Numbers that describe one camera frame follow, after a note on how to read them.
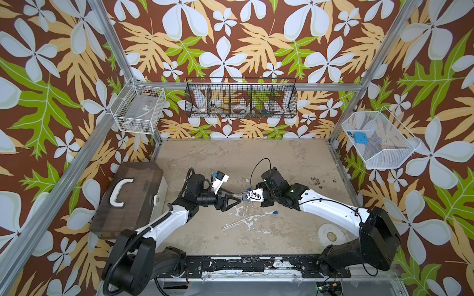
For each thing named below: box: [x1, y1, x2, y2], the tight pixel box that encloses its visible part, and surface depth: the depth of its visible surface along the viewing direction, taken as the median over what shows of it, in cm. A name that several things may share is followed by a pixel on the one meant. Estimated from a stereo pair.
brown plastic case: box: [90, 162, 168, 240], surface depth 76 cm
